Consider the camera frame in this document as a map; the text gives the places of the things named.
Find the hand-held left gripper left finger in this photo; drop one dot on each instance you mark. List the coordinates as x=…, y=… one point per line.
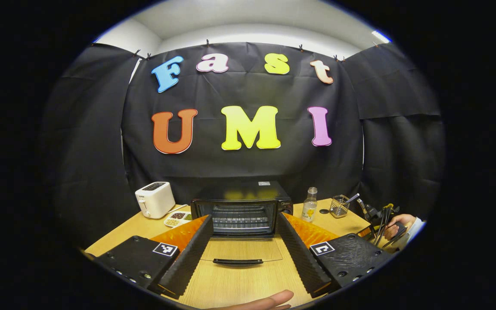
x=187, y=262

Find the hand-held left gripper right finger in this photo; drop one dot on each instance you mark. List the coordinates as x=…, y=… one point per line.
x=304, y=258

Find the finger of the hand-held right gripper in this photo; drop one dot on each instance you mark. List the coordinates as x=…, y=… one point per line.
x=366, y=232

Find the black electric oven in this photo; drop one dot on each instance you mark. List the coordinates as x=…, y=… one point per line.
x=241, y=193

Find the white pen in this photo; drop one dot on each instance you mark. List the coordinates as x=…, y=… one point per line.
x=352, y=198

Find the white divided snack dish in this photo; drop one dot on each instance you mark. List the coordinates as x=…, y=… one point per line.
x=175, y=221

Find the small clear glass bottle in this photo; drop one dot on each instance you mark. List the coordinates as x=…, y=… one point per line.
x=309, y=211

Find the white toaster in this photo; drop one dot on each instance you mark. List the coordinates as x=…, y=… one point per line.
x=155, y=200

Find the black backdrop cloth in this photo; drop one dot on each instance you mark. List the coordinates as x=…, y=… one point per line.
x=252, y=170

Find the small ceiling light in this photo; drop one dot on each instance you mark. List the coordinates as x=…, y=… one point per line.
x=380, y=36

